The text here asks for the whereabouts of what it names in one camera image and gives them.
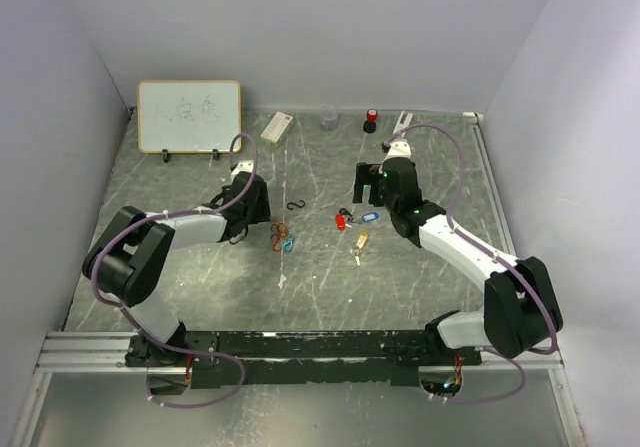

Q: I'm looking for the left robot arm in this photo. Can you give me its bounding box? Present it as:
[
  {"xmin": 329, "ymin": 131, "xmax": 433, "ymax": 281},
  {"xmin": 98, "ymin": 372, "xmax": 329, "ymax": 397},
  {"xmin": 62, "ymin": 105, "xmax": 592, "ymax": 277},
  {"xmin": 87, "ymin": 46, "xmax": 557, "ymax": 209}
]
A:
[{"xmin": 81, "ymin": 172, "xmax": 270, "ymax": 366}]

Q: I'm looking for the orange carabiner clip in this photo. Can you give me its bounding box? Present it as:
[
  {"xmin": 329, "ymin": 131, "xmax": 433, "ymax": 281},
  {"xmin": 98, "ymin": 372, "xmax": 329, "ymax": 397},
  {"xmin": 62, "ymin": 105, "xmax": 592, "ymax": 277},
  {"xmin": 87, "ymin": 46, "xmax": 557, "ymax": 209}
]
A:
[{"xmin": 270, "ymin": 222, "xmax": 289, "ymax": 237}]

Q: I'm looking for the red key tag with key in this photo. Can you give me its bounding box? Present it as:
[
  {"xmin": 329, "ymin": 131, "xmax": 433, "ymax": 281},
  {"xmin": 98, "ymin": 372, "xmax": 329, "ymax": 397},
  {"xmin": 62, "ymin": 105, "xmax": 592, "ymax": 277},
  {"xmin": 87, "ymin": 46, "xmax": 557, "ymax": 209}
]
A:
[{"xmin": 335, "ymin": 208, "xmax": 352, "ymax": 231}]

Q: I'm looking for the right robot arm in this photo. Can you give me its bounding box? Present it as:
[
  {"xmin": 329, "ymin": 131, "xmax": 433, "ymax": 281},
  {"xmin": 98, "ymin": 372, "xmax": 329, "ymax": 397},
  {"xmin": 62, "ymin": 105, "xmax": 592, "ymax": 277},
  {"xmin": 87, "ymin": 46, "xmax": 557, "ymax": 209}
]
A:
[{"xmin": 353, "ymin": 157, "xmax": 563, "ymax": 365}]

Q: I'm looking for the aluminium rail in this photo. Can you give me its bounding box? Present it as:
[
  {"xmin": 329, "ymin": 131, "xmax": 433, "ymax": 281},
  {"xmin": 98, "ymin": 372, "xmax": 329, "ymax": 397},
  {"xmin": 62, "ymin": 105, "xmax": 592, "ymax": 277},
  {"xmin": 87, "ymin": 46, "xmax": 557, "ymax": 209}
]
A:
[
  {"xmin": 462, "ymin": 111, "xmax": 516, "ymax": 255},
  {"xmin": 35, "ymin": 329, "xmax": 565, "ymax": 374}
]

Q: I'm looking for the white rectangular device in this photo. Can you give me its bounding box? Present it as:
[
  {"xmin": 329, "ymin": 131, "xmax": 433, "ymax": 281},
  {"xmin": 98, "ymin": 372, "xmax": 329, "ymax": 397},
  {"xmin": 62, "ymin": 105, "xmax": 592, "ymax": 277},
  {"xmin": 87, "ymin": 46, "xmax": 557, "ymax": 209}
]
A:
[{"xmin": 393, "ymin": 110, "xmax": 413, "ymax": 134}]

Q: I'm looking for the blue white key tag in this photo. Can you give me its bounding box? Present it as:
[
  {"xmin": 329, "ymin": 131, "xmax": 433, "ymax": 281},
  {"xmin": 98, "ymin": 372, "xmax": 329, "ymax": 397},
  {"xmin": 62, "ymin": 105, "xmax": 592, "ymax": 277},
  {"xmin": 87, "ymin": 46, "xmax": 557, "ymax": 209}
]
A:
[{"xmin": 351, "ymin": 211, "xmax": 379, "ymax": 224}]

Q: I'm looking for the clear plastic cup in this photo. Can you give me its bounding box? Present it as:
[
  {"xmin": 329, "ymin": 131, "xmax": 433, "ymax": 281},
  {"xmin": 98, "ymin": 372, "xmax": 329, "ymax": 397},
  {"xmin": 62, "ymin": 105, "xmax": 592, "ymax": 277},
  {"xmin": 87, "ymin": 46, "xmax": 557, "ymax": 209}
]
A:
[{"xmin": 320, "ymin": 105, "xmax": 339, "ymax": 131}]

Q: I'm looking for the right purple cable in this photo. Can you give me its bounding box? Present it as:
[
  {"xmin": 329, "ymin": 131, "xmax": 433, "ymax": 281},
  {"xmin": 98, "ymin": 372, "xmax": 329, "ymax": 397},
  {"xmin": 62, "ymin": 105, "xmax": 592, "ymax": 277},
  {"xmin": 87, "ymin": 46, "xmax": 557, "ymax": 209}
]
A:
[{"xmin": 384, "ymin": 122, "xmax": 560, "ymax": 404}]

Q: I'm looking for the purple cable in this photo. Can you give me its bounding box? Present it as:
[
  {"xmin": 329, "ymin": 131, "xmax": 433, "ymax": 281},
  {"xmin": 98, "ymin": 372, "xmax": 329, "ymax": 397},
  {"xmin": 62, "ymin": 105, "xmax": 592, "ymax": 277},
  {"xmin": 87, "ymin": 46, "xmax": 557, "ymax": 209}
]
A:
[
  {"xmin": 384, "ymin": 122, "xmax": 560, "ymax": 404},
  {"xmin": 92, "ymin": 132, "xmax": 259, "ymax": 409}
]

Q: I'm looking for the red black stamp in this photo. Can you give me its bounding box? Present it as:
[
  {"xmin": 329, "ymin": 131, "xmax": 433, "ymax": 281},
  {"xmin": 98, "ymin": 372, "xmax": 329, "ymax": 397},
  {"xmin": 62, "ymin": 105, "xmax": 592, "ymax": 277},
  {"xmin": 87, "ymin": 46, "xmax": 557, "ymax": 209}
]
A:
[{"xmin": 362, "ymin": 109, "xmax": 379, "ymax": 134}]

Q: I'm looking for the white red cardboard box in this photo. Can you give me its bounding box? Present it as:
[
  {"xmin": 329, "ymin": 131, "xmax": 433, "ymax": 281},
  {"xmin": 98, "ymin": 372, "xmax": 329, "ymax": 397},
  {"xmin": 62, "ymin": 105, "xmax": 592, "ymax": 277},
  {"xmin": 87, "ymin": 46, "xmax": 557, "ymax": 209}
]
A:
[{"xmin": 260, "ymin": 112, "xmax": 293, "ymax": 147}]

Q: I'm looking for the red carabiner clip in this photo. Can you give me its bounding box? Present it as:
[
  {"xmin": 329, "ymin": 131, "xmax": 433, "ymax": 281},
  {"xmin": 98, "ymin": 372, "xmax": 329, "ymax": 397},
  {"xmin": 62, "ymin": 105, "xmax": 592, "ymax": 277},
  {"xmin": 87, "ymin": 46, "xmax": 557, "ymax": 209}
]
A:
[{"xmin": 271, "ymin": 233, "xmax": 286, "ymax": 252}]

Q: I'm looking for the yellow key tag with key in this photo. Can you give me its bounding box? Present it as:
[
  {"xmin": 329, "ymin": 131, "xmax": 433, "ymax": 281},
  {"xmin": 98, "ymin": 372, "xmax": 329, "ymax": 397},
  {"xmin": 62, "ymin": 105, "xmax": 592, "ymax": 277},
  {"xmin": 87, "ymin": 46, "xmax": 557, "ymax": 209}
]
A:
[{"xmin": 351, "ymin": 232, "xmax": 369, "ymax": 266}]

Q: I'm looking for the black S-hook carabiner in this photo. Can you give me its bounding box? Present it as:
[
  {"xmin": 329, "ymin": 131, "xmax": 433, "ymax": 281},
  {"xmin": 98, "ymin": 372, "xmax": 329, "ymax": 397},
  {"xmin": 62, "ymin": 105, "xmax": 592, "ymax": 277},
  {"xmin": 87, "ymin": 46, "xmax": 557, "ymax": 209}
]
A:
[{"xmin": 286, "ymin": 199, "xmax": 306, "ymax": 210}]

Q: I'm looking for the white whiteboard wooden frame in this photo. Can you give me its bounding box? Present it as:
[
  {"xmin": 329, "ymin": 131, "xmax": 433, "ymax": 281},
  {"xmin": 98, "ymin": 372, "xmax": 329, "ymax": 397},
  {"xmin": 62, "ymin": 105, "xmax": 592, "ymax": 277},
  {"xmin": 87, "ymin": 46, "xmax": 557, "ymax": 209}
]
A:
[{"xmin": 136, "ymin": 80, "xmax": 242, "ymax": 154}]

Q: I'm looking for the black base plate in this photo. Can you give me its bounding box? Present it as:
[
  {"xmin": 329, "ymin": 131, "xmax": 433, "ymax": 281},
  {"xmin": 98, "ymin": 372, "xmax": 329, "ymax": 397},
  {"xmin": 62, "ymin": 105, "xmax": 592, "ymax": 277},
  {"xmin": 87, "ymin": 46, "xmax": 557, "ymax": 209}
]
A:
[{"xmin": 125, "ymin": 328, "xmax": 481, "ymax": 389}]

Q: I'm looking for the right side aluminium rail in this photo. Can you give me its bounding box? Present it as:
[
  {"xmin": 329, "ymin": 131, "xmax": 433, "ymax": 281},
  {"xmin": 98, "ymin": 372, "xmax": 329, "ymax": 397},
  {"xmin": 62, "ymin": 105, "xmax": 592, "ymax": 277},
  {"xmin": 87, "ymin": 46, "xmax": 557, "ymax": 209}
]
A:
[{"xmin": 462, "ymin": 111, "xmax": 516, "ymax": 255}]

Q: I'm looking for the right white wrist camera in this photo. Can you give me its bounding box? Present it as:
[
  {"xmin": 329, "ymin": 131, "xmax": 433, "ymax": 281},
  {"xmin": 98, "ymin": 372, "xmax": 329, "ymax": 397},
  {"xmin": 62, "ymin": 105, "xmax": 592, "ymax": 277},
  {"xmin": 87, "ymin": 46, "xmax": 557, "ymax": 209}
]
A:
[{"xmin": 382, "ymin": 138, "xmax": 411, "ymax": 160}]

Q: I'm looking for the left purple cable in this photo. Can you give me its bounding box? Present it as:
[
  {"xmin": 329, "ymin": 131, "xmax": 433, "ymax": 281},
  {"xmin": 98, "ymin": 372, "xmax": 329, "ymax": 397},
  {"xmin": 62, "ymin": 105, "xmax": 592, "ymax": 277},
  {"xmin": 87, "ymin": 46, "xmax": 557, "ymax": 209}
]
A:
[{"xmin": 92, "ymin": 132, "xmax": 259, "ymax": 409}]

